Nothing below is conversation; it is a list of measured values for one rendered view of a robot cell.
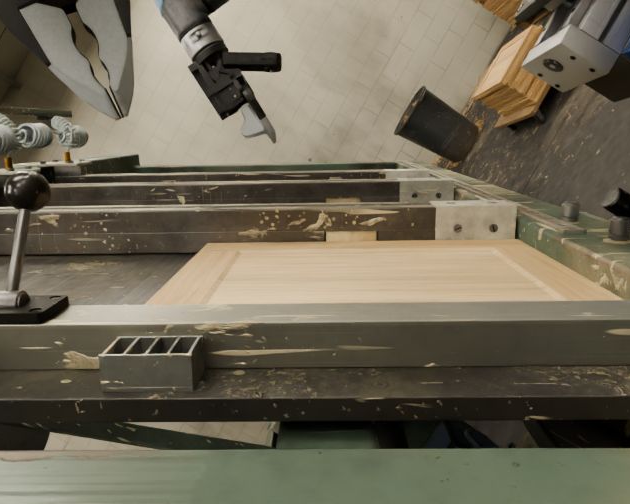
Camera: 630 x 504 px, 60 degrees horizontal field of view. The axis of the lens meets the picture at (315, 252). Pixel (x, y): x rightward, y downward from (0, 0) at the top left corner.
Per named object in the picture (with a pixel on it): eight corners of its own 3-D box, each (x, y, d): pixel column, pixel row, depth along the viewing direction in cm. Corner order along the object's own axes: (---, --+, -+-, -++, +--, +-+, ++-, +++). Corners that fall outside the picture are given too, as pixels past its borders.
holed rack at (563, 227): (586, 233, 72) (586, 229, 72) (563, 234, 72) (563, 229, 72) (405, 161, 233) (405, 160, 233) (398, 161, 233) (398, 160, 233)
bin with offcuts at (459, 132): (491, 116, 485) (429, 78, 479) (462, 167, 487) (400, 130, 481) (471, 125, 537) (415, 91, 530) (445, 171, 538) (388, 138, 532)
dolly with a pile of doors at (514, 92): (587, 53, 351) (535, 20, 347) (546, 125, 353) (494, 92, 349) (542, 77, 412) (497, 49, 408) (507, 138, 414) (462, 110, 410)
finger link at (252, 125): (255, 155, 108) (229, 115, 107) (280, 139, 108) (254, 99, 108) (254, 154, 105) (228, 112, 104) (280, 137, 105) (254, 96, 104)
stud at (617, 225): (634, 242, 66) (637, 218, 65) (613, 243, 66) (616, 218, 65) (623, 238, 68) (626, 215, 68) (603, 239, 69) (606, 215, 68)
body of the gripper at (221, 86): (224, 123, 111) (191, 72, 110) (259, 101, 111) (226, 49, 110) (220, 117, 104) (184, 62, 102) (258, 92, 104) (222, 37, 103)
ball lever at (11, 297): (17, 311, 44) (41, 162, 48) (-29, 312, 44) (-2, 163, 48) (41, 320, 48) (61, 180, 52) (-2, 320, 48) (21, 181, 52)
